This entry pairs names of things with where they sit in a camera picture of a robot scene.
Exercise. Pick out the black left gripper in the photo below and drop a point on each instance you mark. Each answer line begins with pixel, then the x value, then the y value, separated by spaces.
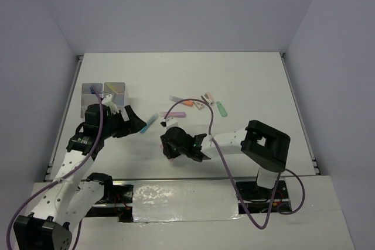
pixel 136 124

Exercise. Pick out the blue highlighter marker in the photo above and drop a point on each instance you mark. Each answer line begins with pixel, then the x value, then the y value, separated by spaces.
pixel 149 122

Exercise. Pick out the purple pink case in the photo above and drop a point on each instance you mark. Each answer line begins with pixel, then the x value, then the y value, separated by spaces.
pixel 174 114

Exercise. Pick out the green transparent case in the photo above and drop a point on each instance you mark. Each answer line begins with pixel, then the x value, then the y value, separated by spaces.
pixel 221 109

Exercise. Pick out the yellow highlighter pen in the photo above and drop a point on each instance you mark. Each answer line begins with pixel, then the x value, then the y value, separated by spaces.
pixel 109 86

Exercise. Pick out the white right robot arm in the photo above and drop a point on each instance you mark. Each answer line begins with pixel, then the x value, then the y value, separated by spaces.
pixel 263 144

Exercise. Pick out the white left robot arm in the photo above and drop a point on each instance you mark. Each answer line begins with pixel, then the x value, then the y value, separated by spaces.
pixel 69 197

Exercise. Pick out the white compartment organizer box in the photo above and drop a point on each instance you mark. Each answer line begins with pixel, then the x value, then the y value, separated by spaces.
pixel 120 97

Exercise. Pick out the orange capped marker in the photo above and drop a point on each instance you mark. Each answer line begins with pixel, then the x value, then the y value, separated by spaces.
pixel 188 103

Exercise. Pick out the staples box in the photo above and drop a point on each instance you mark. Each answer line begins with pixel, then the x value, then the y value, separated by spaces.
pixel 198 105

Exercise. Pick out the pink mini stapler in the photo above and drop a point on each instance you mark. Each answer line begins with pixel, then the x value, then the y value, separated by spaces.
pixel 207 97

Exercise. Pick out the silver tape panel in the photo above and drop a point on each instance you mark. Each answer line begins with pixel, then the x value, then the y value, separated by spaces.
pixel 184 201

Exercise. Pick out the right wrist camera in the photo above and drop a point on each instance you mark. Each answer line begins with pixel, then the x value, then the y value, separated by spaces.
pixel 169 122

